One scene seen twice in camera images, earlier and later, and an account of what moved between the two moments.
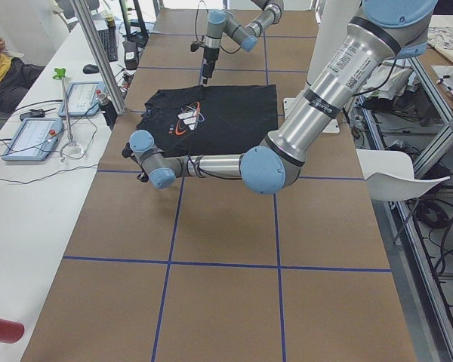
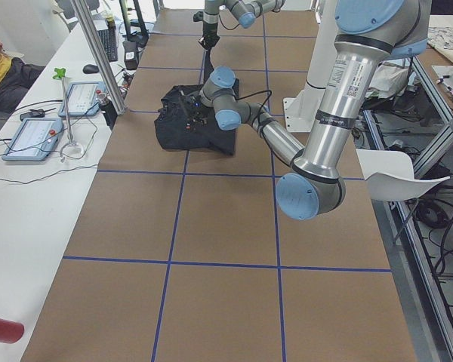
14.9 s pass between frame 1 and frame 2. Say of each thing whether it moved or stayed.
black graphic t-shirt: moved
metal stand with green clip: stayed
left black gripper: moved
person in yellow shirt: stayed
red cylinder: stayed
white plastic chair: stayed
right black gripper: moved
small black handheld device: stayed
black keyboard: stayed
